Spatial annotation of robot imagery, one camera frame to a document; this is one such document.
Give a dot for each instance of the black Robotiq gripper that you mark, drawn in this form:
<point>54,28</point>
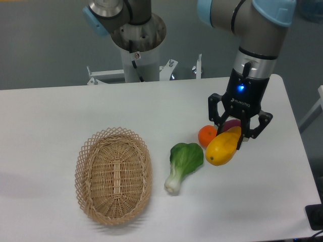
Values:
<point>241,100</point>

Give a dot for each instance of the yellow orange mango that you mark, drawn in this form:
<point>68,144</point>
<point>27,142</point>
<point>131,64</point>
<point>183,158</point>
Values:
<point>223,147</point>

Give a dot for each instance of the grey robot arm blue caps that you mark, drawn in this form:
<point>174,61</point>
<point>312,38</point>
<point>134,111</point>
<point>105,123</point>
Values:
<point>261,26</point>

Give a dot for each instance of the woven wicker basket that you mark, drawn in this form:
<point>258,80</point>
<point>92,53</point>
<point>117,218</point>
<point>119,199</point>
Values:
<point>113,176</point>

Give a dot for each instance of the purple round fruit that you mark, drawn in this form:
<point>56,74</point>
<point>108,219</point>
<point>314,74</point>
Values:
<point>231,123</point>

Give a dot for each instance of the orange tangerine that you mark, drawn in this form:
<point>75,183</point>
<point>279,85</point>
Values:
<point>206,134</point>

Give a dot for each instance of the green bok choy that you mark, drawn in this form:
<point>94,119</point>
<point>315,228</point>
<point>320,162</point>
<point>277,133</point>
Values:
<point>184,160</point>

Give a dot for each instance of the black device at table edge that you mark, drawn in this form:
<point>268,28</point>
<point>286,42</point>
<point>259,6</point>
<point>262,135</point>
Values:
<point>314,215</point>

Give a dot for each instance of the white metal base frame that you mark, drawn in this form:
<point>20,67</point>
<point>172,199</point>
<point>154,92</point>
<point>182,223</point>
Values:
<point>165,73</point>

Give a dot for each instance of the white frame at right edge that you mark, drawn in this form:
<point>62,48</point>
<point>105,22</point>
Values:
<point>312,114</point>

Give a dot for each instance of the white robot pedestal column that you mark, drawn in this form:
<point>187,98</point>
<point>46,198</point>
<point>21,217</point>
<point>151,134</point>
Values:
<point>140,66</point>

